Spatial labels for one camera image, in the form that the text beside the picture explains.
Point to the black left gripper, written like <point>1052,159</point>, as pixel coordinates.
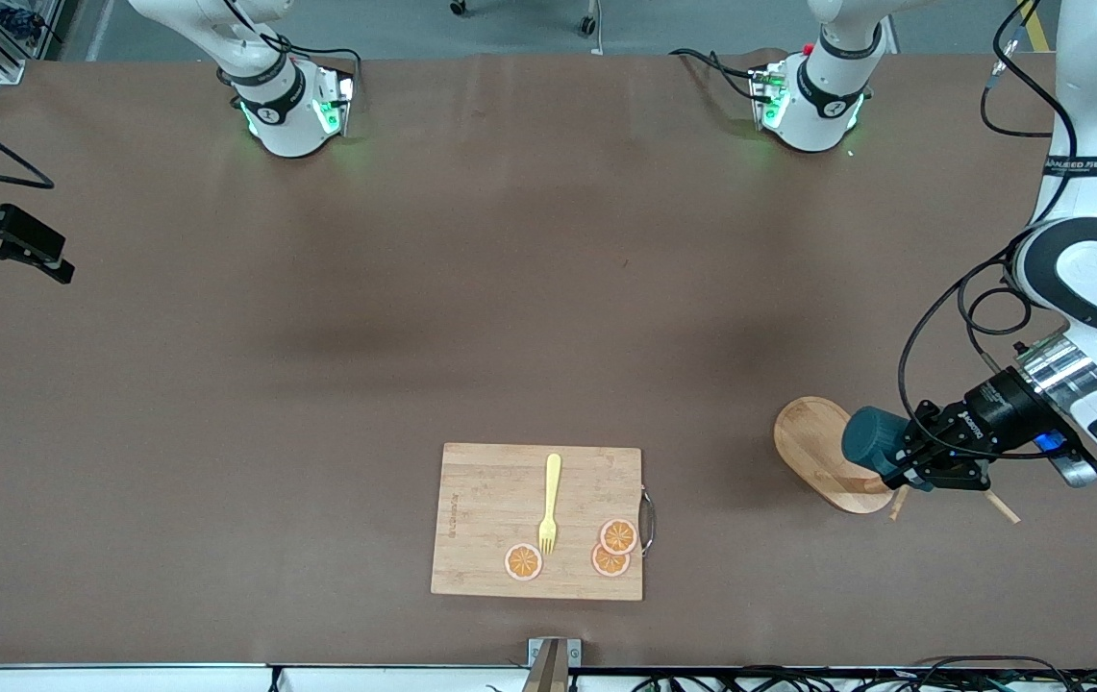
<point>988,410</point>

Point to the teal mug yellow inside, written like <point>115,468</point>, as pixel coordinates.
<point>870,442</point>

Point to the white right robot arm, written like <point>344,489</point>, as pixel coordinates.
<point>284,106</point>

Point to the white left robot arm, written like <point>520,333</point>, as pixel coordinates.
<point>1096,279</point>

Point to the wooden mug tree rack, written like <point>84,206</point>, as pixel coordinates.
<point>812,447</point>

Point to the orange slice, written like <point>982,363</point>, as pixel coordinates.
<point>608,565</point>
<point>618,535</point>
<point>523,562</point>

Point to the yellow plastic fork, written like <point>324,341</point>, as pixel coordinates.
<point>550,490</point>

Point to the bamboo cutting board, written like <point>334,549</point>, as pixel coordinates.
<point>490,519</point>

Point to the aluminium frame corner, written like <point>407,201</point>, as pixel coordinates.
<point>5,69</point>

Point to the aluminium frame post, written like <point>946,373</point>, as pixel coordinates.
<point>553,663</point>

